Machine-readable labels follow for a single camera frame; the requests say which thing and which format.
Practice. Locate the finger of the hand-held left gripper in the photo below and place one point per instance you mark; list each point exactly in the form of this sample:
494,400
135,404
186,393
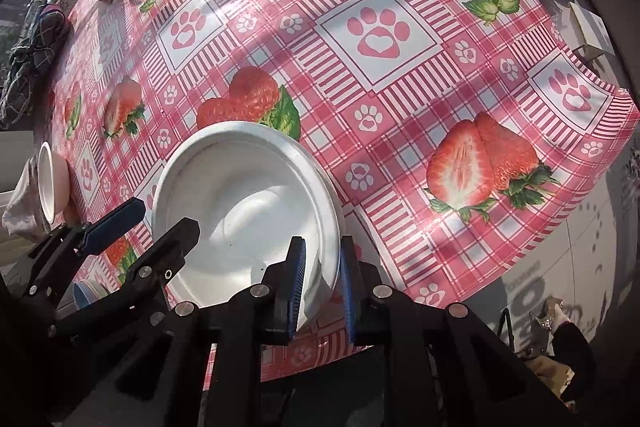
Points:
165,252
115,222

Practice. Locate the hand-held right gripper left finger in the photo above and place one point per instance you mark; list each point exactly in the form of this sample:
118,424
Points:
295,287

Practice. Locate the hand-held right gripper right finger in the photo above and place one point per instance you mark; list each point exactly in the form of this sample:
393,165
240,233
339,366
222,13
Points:
350,292

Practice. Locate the beige cloth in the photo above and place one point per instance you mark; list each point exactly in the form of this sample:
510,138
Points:
22,212

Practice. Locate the dark plaid cloth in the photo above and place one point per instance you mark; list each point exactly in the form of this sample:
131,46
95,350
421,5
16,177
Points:
35,57

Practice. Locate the glittery shoe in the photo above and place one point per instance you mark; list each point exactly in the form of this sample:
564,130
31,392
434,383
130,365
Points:
547,322

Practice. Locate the pink strawberry print tablecloth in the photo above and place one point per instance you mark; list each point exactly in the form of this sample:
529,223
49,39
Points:
400,82

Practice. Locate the white box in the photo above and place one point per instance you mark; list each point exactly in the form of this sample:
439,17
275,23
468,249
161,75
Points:
592,32

